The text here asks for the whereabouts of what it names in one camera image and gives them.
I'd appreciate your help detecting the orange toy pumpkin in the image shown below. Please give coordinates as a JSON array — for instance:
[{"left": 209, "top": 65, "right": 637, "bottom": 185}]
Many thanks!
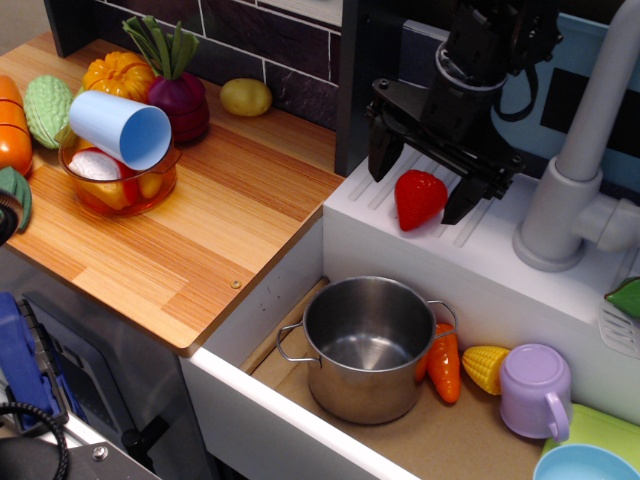
[{"left": 82, "top": 51, "right": 155, "bottom": 103}]

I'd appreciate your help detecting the green plastic plate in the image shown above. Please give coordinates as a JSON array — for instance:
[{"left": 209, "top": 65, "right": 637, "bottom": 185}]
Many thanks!
[{"left": 562, "top": 404, "right": 640, "bottom": 470}]

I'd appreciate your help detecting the black braided cable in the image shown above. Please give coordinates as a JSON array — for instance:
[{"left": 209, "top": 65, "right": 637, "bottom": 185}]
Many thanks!
[{"left": 0, "top": 402, "right": 70, "bottom": 480}]

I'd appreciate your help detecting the purple plastic mug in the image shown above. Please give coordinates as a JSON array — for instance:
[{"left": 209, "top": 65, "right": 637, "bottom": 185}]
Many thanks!
[{"left": 500, "top": 343, "right": 573, "bottom": 443}]

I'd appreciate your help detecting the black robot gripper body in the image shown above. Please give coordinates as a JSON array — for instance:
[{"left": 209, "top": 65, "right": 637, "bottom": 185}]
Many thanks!
[{"left": 366, "top": 45, "right": 524, "bottom": 199}]

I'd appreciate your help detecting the white slotted spatula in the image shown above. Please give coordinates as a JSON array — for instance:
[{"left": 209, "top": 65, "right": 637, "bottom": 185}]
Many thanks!
[{"left": 598, "top": 301, "right": 639, "bottom": 359}]

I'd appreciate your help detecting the green toy bitter gourd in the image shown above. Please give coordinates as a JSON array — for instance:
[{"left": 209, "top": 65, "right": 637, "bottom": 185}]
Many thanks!
[{"left": 24, "top": 75, "right": 74, "bottom": 150}]

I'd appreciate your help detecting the large orange toy carrot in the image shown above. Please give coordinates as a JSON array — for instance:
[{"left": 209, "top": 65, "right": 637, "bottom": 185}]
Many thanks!
[{"left": 0, "top": 75, "right": 33, "bottom": 176}]

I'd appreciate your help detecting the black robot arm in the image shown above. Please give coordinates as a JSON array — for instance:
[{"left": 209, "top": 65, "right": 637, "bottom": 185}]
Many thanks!
[{"left": 367, "top": 1, "right": 563, "bottom": 225}]

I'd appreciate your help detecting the orange transparent bowl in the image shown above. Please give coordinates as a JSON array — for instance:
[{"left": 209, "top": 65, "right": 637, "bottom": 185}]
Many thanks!
[{"left": 59, "top": 133, "right": 181, "bottom": 215}]

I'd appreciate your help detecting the white toy sink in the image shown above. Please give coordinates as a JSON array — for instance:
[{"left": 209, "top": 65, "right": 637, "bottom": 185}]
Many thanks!
[{"left": 182, "top": 167, "right": 639, "bottom": 479}]

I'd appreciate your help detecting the white red toy food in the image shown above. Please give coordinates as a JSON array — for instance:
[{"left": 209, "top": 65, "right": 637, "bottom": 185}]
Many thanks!
[{"left": 68, "top": 148, "right": 134, "bottom": 181}]

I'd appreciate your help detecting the purple toy beet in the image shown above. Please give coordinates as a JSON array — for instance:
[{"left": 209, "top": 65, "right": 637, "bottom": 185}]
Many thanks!
[{"left": 123, "top": 16, "right": 209, "bottom": 143}]

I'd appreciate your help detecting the stainless steel pot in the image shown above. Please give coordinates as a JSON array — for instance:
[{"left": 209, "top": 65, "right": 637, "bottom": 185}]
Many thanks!
[{"left": 297, "top": 276, "right": 441, "bottom": 425}]

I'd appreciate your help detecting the yellow toy potato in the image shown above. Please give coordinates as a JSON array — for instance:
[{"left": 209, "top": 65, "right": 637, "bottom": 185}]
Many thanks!
[{"left": 219, "top": 78, "right": 273, "bottom": 117}]

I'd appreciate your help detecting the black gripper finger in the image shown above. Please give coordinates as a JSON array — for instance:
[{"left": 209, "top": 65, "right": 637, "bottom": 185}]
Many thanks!
[
  {"left": 368, "top": 116, "right": 404, "bottom": 182},
  {"left": 441, "top": 178, "right": 488, "bottom": 225}
]

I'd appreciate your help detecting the blue plastic clamp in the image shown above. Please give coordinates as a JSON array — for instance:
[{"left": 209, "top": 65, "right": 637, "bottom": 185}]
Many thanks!
[{"left": 1, "top": 292, "right": 70, "bottom": 425}]

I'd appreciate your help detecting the green toy leaf vegetable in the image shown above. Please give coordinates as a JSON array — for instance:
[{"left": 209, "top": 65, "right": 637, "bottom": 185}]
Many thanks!
[{"left": 604, "top": 276, "right": 640, "bottom": 320}]

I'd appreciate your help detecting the grey toy faucet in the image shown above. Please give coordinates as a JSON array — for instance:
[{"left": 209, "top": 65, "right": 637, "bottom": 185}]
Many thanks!
[{"left": 513, "top": 1, "right": 639, "bottom": 272}]

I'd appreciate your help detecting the red toy strawberry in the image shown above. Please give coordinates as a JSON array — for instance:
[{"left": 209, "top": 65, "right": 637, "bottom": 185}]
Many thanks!
[{"left": 394, "top": 169, "right": 448, "bottom": 231}]

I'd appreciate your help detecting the light blue plastic bowl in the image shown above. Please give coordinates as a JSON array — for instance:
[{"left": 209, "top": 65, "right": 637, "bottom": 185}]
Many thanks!
[{"left": 533, "top": 444, "right": 639, "bottom": 480}]

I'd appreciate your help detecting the light blue plastic cup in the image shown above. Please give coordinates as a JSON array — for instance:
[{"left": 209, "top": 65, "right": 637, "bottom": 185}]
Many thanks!
[{"left": 69, "top": 90, "right": 172, "bottom": 171}]

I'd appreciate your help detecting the yellow toy corn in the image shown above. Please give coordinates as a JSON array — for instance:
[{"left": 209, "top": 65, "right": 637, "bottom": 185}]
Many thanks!
[{"left": 462, "top": 345, "right": 510, "bottom": 395}]

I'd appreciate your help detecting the dark green toy leaf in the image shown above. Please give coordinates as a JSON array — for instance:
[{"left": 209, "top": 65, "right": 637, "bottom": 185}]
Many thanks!
[{"left": 1, "top": 166, "right": 32, "bottom": 232}]

